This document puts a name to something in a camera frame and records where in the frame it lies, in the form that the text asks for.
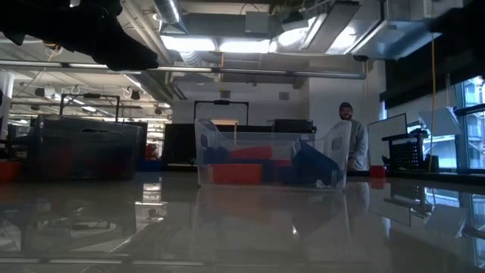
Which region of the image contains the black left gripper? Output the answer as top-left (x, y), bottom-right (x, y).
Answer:
top-left (41, 0), bottom-right (160, 72)

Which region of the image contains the smoky grey plastic bin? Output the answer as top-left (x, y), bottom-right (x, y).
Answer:
top-left (25, 115), bottom-right (145, 180)

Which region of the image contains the long red-orange toy brick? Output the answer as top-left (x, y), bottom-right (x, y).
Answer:
top-left (229, 145), bottom-right (274, 160)
top-left (211, 163), bottom-right (264, 186)
top-left (0, 161), bottom-right (23, 184)

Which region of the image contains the ceiling light panel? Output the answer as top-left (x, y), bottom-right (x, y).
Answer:
top-left (161, 35), bottom-right (217, 52)
top-left (219, 39), bottom-right (272, 55)

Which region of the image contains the black monitor panel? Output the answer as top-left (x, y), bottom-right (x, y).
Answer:
top-left (162, 123), bottom-right (198, 164)

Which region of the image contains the clear plastic bin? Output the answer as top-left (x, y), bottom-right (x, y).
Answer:
top-left (195, 118), bottom-right (353, 190)

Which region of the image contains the long horizontal ceiling pipe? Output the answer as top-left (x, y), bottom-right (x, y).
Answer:
top-left (0, 59), bottom-right (367, 80)

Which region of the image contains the white column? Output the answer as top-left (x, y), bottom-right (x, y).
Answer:
top-left (0, 70), bottom-right (16, 123)

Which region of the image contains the grey ceiling box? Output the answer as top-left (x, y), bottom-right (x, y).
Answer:
top-left (245, 10), bottom-right (271, 35)

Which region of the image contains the black box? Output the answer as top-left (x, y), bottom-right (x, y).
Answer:
top-left (272, 118), bottom-right (316, 134)

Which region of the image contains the person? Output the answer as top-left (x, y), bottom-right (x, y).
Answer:
top-left (338, 101), bottom-right (370, 171)

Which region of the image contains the whiteboard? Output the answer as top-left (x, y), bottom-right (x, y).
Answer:
top-left (367, 112), bottom-right (408, 166)

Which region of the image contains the black perforated crate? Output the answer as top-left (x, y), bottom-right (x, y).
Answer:
top-left (381, 131), bottom-right (427, 171)

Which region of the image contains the black station frame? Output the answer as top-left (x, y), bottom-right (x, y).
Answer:
top-left (58, 93), bottom-right (120, 123)
top-left (193, 99), bottom-right (250, 127)

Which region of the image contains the silver ventilation duct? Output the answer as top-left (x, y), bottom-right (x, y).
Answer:
top-left (152, 0), bottom-right (189, 33)

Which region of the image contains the yellow ceiling cable coil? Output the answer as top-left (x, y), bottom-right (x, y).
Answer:
top-left (43, 40), bottom-right (64, 53)

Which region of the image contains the large white air duct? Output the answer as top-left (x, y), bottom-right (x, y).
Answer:
top-left (325, 0), bottom-right (465, 61)

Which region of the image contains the yellow cord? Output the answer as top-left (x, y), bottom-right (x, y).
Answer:
top-left (429, 36), bottom-right (437, 171)

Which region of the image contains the black aluminium table frame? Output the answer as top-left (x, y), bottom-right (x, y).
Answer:
top-left (348, 169), bottom-right (485, 187)

